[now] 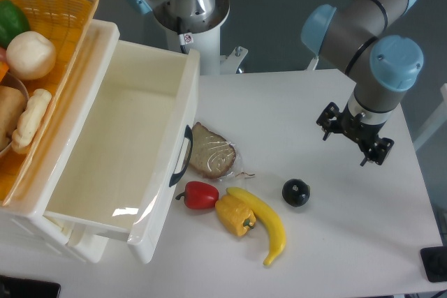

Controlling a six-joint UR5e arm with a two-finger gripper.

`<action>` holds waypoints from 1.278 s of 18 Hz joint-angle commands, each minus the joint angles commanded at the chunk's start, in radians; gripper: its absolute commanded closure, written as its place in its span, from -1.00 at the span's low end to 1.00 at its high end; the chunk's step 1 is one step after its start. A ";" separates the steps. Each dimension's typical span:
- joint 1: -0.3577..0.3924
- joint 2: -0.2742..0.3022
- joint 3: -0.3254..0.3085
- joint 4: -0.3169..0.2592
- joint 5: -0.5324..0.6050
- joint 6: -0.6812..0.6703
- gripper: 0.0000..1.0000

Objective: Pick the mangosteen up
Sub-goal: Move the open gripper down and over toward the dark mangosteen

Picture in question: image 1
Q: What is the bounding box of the orange carrot piece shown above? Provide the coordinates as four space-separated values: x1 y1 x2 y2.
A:
0 61 9 81

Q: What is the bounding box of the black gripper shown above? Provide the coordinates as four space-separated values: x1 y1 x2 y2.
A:
316 102 395 167

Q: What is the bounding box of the red bell pepper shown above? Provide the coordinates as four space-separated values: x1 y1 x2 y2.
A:
175 181 219 209

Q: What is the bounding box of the pale twisted bread roll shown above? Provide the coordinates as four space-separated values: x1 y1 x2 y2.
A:
11 89 52 154

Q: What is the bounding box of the white frame at right edge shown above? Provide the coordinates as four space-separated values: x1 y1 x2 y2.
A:
413 84 446 151

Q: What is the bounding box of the dark purple mangosteen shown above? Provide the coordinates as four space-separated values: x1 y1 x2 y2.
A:
282 179 311 207

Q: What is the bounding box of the white plastic drawer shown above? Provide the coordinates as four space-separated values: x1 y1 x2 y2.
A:
45 41 200 263

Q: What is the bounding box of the white plastic drawer cabinet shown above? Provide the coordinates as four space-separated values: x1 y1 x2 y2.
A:
1 20 119 262

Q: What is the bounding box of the brown bread loaf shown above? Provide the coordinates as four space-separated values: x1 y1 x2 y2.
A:
0 86 27 151

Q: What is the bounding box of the round white bun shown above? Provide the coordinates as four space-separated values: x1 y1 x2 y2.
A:
6 31 57 81

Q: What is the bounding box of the black device bottom left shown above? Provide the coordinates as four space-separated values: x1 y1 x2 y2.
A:
1 276 61 298

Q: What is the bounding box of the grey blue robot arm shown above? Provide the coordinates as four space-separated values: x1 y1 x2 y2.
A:
301 0 424 165

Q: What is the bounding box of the yellow bell pepper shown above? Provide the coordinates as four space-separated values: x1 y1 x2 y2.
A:
215 195 256 237

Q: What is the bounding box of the black device at right edge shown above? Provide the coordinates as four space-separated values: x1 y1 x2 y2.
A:
420 246 446 283

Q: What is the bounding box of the yellow banana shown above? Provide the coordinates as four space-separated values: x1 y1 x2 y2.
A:
226 187 287 267

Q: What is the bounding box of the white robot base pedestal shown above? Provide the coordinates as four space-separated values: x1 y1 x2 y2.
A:
116 0 249 76

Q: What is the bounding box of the green bell pepper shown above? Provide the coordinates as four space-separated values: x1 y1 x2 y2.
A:
0 0 31 49

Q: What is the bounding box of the wrapped brown bread slice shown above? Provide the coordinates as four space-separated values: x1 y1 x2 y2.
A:
188 122 255 180

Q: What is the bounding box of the orange woven basket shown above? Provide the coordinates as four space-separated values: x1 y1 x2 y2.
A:
1 0 99 206

